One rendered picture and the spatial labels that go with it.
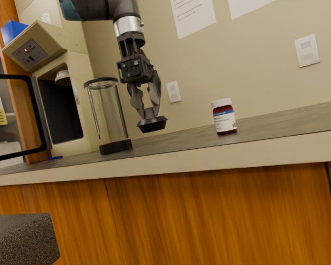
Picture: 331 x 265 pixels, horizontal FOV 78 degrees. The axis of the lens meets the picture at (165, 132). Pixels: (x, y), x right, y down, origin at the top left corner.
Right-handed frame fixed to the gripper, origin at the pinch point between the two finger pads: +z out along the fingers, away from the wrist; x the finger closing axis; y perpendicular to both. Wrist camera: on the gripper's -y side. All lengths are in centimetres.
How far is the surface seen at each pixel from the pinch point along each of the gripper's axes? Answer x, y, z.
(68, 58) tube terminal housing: -41, -25, -34
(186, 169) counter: 11.2, 19.4, 12.7
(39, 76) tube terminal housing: -65, -32, -34
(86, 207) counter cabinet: -21.3, 7.8, 21.9
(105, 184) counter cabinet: -12.4, 10.0, 15.8
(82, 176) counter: -16.9, 12.1, 12.3
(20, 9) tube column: -68, -32, -70
